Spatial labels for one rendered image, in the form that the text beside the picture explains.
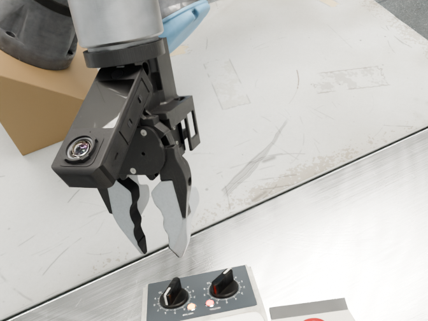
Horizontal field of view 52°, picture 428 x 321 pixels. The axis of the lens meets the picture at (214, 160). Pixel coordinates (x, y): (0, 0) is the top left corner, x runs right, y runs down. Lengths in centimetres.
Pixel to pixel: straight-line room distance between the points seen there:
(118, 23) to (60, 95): 33
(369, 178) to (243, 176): 18
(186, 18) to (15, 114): 28
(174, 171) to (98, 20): 14
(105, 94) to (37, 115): 34
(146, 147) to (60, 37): 36
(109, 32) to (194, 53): 48
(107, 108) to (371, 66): 56
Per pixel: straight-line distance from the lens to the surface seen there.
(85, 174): 33
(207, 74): 79
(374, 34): 90
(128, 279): 58
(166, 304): 49
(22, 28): 70
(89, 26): 38
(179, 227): 42
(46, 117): 71
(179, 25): 62
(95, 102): 38
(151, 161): 40
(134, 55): 38
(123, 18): 37
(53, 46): 71
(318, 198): 62
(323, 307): 55
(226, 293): 49
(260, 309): 48
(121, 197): 44
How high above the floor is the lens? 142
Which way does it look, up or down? 52 degrees down
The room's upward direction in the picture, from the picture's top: 7 degrees counter-clockwise
